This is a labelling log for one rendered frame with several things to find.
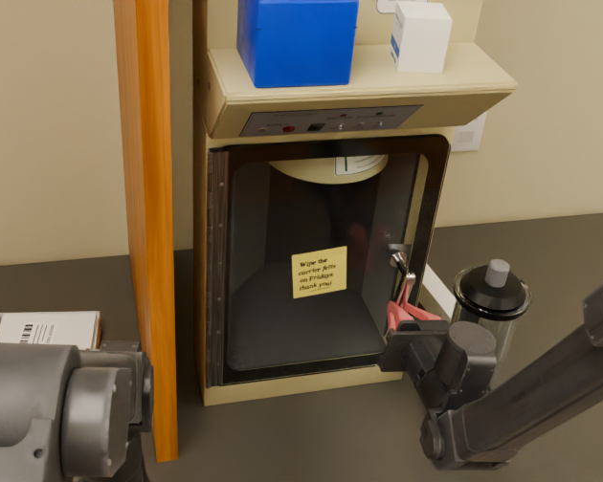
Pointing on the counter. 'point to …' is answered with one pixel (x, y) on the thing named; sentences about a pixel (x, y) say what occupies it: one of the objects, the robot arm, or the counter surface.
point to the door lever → (402, 278)
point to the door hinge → (211, 260)
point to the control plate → (275, 121)
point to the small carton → (419, 36)
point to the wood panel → (149, 196)
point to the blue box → (297, 41)
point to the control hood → (362, 89)
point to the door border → (218, 183)
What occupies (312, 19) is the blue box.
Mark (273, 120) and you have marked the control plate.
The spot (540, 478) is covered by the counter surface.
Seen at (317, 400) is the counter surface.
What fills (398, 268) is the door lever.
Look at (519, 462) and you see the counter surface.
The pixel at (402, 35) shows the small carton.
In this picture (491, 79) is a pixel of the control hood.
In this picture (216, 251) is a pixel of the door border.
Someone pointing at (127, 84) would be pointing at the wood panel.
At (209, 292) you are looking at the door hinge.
